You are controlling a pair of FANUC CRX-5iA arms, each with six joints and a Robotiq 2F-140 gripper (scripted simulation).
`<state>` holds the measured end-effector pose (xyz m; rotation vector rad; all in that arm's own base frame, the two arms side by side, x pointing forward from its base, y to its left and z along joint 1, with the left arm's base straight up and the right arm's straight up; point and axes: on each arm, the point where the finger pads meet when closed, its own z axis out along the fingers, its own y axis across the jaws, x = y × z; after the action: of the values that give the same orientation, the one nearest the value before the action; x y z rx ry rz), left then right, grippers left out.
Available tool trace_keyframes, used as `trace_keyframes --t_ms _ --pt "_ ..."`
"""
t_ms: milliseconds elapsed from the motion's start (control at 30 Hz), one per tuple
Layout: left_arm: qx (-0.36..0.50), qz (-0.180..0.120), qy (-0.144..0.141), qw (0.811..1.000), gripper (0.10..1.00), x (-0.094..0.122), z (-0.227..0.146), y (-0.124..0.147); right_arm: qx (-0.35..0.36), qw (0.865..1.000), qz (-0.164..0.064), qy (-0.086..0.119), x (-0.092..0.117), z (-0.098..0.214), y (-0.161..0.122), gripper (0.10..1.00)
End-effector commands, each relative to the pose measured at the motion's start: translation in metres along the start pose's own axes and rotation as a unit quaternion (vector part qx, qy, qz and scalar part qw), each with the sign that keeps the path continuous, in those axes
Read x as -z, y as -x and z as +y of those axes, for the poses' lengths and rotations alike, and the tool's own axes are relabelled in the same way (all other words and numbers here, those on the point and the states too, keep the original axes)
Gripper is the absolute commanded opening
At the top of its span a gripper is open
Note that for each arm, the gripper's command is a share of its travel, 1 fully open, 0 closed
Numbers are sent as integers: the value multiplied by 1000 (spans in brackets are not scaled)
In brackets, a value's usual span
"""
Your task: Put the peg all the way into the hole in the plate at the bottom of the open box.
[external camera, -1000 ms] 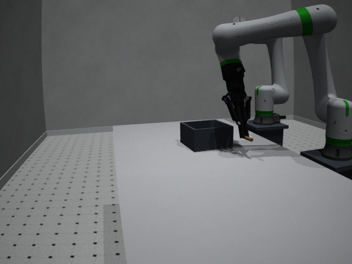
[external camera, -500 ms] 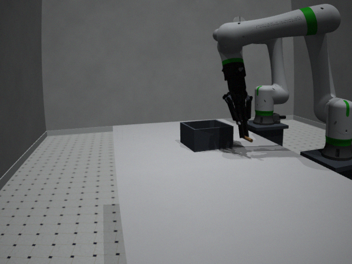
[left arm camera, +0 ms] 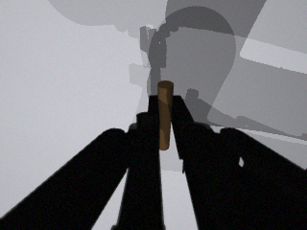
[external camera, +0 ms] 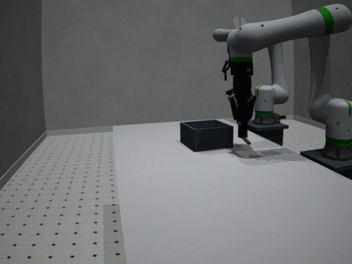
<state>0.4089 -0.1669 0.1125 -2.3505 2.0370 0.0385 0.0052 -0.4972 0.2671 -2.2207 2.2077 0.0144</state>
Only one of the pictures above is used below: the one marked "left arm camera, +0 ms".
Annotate brown cylindrical peg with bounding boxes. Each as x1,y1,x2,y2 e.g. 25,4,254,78
157,80,174,150

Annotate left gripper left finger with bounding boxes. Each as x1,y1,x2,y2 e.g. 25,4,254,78
0,95,166,230

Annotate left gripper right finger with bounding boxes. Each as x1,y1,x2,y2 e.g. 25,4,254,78
172,95,307,230

